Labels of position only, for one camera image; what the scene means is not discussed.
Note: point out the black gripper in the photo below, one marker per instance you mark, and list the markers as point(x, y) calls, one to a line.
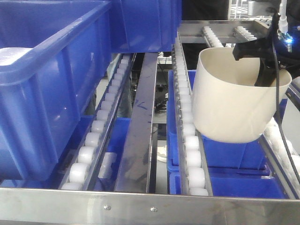
point(287, 47)

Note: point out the white plastic bin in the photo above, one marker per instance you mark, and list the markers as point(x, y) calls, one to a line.
point(226, 105)

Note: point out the white roller track right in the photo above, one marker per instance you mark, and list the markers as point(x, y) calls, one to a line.
point(273, 136)

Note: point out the white roller track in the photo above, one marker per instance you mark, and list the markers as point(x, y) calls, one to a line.
point(85, 165)
point(194, 174)
point(273, 136)

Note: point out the blue crate below rollers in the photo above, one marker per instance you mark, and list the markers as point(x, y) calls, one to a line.
point(234, 156)

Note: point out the large blue crate centre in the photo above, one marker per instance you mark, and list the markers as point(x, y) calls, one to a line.
point(144, 26)

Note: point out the large blue crate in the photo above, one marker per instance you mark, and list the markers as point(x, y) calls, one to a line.
point(44, 92)
point(144, 26)

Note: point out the white roller track centre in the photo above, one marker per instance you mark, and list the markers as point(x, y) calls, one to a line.
point(194, 174)

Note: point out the large blue crate left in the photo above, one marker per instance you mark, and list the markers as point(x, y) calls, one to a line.
point(44, 92)

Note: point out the steel shelf front rail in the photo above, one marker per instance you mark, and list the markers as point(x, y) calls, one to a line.
point(19, 206)

